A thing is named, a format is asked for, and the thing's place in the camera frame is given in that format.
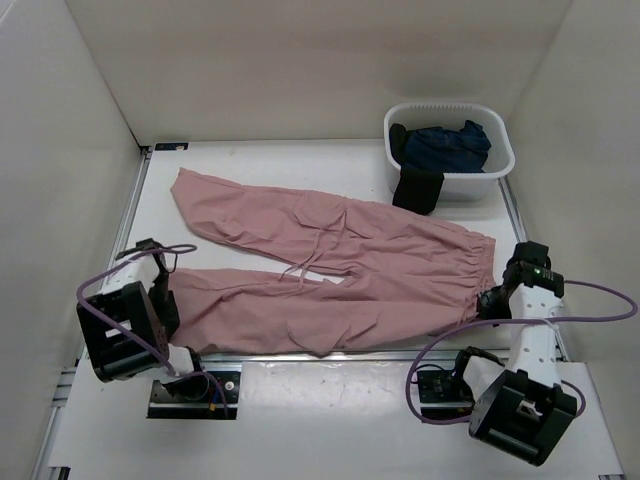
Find pink trousers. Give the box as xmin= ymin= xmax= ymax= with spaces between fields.
xmin=170 ymin=169 xmax=495 ymax=356

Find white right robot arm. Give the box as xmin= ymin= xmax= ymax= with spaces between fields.
xmin=449 ymin=241 xmax=578 ymax=466

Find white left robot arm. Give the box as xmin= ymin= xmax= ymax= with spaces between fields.
xmin=76 ymin=238 xmax=210 ymax=400

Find dark blue trousers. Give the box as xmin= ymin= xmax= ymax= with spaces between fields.
xmin=414 ymin=120 xmax=492 ymax=174

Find white plastic basket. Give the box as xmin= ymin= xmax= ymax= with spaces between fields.
xmin=383 ymin=101 xmax=515 ymax=202

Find black garment over basket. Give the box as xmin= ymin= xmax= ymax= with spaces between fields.
xmin=388 ymin=123 xmax=444 ymax=216

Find white front cover board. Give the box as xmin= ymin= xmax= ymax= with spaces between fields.
xmin=49 ymin=362 xmax=622 ymax=479

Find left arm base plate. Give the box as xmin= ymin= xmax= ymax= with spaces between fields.
xmin=147 ymin=364 xmax=242 ymax=421

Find aluminium table frame rail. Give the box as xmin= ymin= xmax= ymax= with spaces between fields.
xmin=49 ymin=140 xmax=623 ymax=479

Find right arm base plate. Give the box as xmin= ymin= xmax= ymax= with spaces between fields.
xmin=411 ymin=364 xmax=474 ymax=421

